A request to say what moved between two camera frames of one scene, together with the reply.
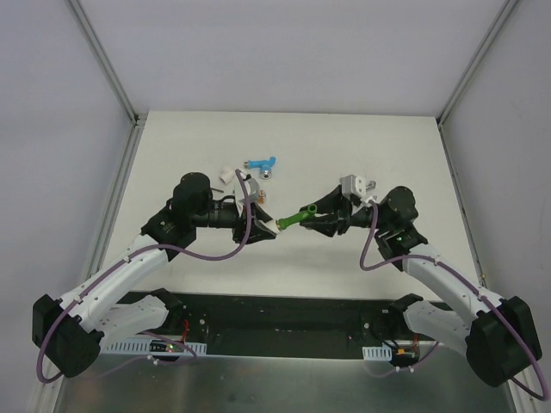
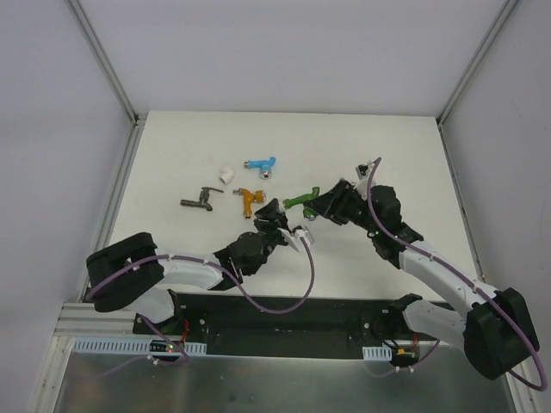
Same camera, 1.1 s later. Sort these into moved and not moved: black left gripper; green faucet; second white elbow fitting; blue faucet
Moved: green faucet; black left gripper
Not moved: second white elbow fitting; blue faucet
